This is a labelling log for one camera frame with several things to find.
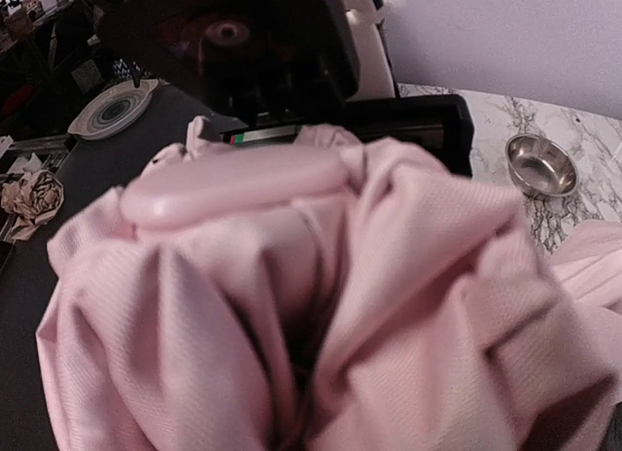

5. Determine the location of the pink and black umbrella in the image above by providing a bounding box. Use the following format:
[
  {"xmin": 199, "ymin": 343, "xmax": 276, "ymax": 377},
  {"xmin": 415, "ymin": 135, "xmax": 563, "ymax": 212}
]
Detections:
[{"xmin": 37, "ymin": 123, "xmax": 621, "ymax": 450}]

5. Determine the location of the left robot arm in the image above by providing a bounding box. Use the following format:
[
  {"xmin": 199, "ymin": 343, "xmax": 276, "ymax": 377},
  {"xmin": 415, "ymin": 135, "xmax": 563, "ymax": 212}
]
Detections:
[{"xmin": 87, "ymin": 0, "xmax": 474, "ymax": 176}]

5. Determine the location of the white patterned round plate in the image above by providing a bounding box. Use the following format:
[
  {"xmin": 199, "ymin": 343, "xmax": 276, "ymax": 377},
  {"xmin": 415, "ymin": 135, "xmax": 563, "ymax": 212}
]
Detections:
[{"xmin": 67, "ymin": 79, "xmax": 159, "ymax": 140}]

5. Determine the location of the small stainless steel bowl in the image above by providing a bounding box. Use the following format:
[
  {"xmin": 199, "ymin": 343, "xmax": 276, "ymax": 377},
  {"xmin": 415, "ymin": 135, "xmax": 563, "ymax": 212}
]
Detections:
[{"xmin": 504, "ymin": 134, "xmax": 579, "ymax": 199}]

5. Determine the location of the crumpled beige paper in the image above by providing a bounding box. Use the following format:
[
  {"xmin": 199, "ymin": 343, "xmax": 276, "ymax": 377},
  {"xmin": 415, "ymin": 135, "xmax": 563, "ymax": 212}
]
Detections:
[{"xmin": 1, "ymin": 169, "xmax": 64, "ymax": 241}]

